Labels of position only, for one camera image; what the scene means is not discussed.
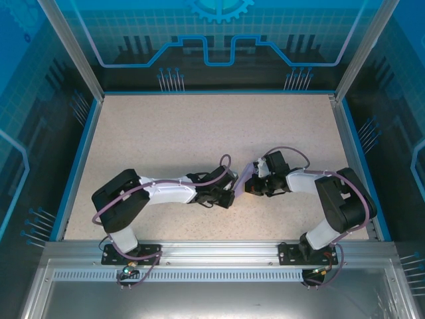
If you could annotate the aluminium upright post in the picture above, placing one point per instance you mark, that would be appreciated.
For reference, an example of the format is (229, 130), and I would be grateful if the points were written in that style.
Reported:
(71, 50)
(363, 50)

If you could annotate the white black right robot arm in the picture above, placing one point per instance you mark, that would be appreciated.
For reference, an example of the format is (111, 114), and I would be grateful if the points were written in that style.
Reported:
(302, 182)

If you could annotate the aluminium front beam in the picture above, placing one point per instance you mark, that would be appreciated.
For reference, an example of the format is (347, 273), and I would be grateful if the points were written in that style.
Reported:
(219, 252)

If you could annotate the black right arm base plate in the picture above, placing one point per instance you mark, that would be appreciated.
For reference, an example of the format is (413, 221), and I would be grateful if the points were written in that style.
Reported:
(289, 254)

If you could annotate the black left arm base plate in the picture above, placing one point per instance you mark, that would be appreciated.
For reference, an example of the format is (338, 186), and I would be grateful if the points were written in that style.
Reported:
(151, 249)

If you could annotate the metal tray panel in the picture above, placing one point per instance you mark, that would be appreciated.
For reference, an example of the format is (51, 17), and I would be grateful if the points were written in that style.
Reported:
(212, 302)

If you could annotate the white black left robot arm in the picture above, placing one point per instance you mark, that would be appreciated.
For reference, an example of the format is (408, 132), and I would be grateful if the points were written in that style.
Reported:
(169, 194)

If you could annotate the aluminium side rail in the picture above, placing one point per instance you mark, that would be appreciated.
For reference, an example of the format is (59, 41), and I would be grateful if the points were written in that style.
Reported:
(348, 149)
(81, 166)

